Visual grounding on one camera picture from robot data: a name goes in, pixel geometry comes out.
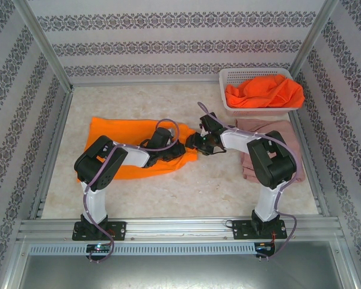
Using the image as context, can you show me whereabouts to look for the orange shorts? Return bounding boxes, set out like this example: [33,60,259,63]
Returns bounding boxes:
[76,116,200,184]
[224,73,306,110]

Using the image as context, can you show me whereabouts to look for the pink shorts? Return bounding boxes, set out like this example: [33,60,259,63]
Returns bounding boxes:
[235,118,306,183]

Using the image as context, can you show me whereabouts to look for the white plastic basket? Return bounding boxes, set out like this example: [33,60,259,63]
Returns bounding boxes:
[218,67,302,118]

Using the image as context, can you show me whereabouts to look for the left controller circuit board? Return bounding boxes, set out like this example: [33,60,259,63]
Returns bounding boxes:
[86,244,113,253]

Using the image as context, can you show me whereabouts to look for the grey metal sheet panel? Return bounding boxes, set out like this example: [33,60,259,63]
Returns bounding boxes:
[17,255,348,289]

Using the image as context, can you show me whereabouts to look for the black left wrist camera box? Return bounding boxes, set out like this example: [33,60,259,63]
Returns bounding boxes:
[151,127,173,150]

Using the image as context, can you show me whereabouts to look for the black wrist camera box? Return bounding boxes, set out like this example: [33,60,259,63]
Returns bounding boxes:
[151,127,173,150]
[199,113,221,135]

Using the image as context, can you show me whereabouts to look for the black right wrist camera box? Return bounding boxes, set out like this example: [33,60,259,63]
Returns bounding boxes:
[199,113,221,135]

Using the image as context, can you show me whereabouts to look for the aluminium profile frame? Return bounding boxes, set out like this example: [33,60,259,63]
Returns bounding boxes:
[0,0,361,289]

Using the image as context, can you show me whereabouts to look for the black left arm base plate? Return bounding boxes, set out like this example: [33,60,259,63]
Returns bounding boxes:
[72,220,128,242]

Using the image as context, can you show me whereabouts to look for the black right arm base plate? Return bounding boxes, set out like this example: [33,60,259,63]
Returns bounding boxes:
[232,219,287,241]

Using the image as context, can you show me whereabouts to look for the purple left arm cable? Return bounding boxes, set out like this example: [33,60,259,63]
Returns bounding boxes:
[82,118,181,264]

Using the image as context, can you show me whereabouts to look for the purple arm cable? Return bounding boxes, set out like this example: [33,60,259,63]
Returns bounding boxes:
[82,118,181,264]
[197,102,299,260]

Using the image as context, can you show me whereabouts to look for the grey slotted cable duct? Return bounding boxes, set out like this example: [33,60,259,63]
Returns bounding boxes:
[28,242,257,255]

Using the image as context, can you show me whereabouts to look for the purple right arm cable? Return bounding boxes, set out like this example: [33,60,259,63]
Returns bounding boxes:
[197,102,299,260]

